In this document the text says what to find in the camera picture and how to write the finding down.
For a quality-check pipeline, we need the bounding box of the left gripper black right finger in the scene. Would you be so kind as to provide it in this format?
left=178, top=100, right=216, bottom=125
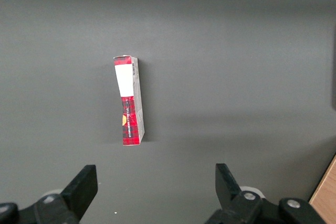
left=204, top=163, right=326, bottom=224

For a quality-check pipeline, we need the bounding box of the wooden drawer cabinet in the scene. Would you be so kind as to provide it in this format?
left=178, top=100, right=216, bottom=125
left=309, top=153, right=336, bottom=224

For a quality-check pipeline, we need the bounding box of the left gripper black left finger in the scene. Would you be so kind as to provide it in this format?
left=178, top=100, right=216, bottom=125
left=0, top=164, right=99, bottom=224

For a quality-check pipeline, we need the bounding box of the red plaid cardboard box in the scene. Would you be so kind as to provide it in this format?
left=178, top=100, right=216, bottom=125
left=113, top=55, right=145, bottom=147

